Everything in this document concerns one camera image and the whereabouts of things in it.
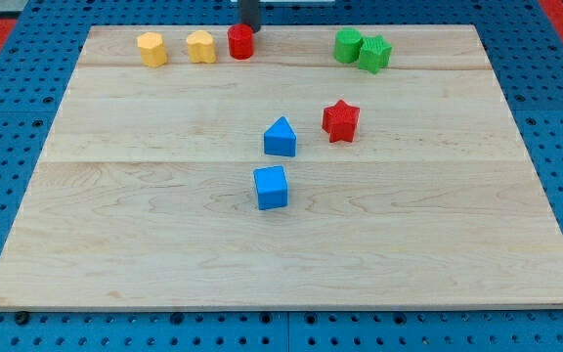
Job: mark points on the yellow hexagon block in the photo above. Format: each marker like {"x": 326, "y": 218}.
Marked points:
{"x": 152, "y": 50}

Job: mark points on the blue cube block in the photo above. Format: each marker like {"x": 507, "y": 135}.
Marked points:
{"x": 271, "y": 187}

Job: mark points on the blue triangle block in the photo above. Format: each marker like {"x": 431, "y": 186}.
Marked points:
{"x": 280, "y": 139}

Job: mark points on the red star block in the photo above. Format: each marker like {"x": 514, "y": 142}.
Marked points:
{"x": 340, "y": 121}

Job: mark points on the light wooden board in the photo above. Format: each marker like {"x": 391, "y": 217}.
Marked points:
{"x": 143, "y": 197}

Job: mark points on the red cylinder block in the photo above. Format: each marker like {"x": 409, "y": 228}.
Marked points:
{"x": 240, "y": 41}

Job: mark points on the green cylinder block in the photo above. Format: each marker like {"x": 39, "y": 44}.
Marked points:
{"x": 348, "y": 42}

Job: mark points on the green star block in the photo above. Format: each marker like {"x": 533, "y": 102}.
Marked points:
{"x": 374, "y": 54}

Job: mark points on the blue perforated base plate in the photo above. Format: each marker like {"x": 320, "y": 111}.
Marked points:
{"x": 37, "y": 62}

